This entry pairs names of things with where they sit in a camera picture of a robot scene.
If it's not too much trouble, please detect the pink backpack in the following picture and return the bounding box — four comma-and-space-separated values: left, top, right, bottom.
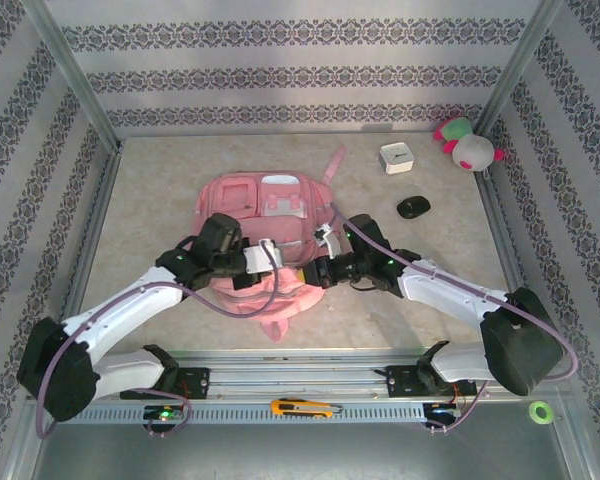
189, 143, 348, 343

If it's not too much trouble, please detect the black computer mouse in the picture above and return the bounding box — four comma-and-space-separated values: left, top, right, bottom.
396, 196, 431, 220

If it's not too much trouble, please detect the white square clock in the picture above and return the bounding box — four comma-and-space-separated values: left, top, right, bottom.
378, 141, 415, 176

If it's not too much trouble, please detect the yellow utility knife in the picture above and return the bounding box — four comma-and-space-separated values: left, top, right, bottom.
270, 398, 345, 419

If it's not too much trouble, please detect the small circuit board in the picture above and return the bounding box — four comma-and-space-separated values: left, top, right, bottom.
423, 403, 462, 424
143, 404, 187, 426

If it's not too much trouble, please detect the white green pink plush toy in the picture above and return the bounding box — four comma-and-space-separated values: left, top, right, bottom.
432, 116, 510, 174

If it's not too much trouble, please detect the green tape roll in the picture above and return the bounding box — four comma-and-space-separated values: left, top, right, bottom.
528, 399, 555, 422

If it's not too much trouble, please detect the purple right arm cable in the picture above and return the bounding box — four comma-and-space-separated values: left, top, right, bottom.
329, 201, 580, 435

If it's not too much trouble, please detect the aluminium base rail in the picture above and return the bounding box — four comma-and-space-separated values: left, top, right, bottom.
94, 349, 486, 401

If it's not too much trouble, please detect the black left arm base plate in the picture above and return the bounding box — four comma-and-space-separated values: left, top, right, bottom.
172, 367, 211, 400

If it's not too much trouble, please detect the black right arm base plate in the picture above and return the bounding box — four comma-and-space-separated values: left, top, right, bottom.
374, 364, 476, 399

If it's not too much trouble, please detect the metal table side rail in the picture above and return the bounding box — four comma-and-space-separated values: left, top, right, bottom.
54, 142, 126, 361
472, 164, 544, 359

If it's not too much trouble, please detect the perforated metal cable tray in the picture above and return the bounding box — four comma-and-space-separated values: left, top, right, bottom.
87, 402, 464, 426

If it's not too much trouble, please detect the metal frame post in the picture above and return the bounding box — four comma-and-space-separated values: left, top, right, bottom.
475, 0, 566, 139
22, 0, 122, 151

